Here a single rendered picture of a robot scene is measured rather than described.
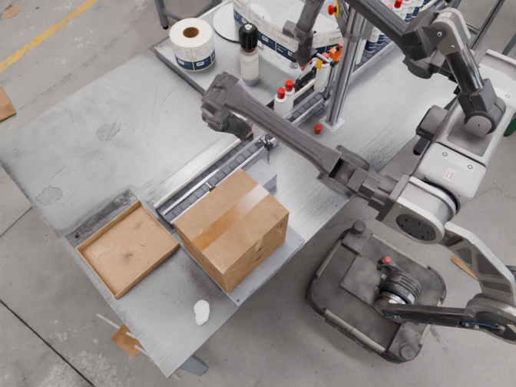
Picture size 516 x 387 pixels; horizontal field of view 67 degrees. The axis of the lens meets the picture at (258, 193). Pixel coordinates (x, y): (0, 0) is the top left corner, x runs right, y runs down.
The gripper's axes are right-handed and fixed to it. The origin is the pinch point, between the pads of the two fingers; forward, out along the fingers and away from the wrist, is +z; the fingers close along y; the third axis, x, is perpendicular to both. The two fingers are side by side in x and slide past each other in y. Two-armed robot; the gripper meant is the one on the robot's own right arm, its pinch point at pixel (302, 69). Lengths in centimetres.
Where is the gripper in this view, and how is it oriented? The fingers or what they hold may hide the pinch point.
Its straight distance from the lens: 181.4
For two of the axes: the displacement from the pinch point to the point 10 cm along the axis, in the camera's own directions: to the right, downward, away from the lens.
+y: -7.1, 6.3, -3.2
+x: 7.1, 6.2, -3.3
